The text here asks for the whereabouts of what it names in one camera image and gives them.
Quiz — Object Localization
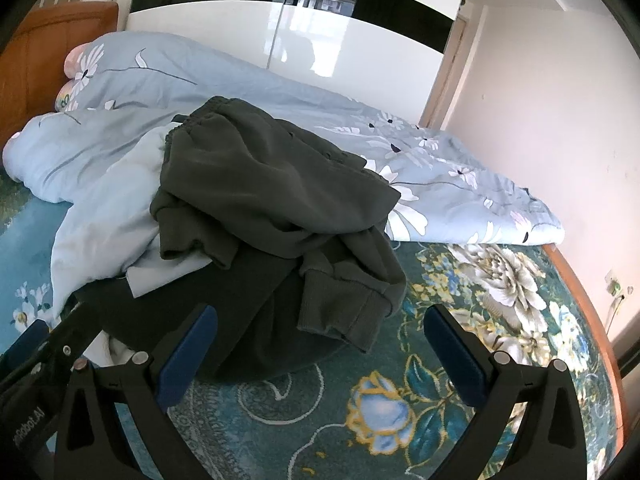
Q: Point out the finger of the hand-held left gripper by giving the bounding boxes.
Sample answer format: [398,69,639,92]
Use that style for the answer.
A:
[0,304,108,401]

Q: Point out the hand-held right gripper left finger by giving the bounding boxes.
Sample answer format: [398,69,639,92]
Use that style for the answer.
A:
[52,304,221,480]

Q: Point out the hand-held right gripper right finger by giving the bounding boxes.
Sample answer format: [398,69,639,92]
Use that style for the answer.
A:
[422,303,588,480]

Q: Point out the dark olive pants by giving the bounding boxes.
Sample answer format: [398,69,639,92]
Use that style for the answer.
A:
[150,95,408,353]

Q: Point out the black garment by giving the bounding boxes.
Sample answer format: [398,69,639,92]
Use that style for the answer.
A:
[70,240,401,383]

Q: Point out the teal floral bedsheet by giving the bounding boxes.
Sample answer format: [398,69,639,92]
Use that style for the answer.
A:
[0,165,621,480]

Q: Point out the pale grey-blue garment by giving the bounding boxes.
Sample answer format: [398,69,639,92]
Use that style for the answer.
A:
[50,125,221,367]

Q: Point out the pink pillow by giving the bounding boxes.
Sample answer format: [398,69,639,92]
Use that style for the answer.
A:
[63,42,97,79]

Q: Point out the light blue floral duvet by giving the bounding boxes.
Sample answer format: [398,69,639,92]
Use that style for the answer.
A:
[2,30,566,246]

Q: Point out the wooden headboard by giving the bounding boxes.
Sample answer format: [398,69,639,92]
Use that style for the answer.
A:
[0,1,119,151]

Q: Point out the white wardrobe with black stripe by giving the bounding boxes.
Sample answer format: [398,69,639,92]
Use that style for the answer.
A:
[125,0,473,128]

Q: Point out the wooden bed frame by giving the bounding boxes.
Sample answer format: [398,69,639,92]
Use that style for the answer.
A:
[542,242,627,480]

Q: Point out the wooden door frame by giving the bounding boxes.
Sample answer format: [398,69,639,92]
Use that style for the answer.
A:
[419,12,473,131]

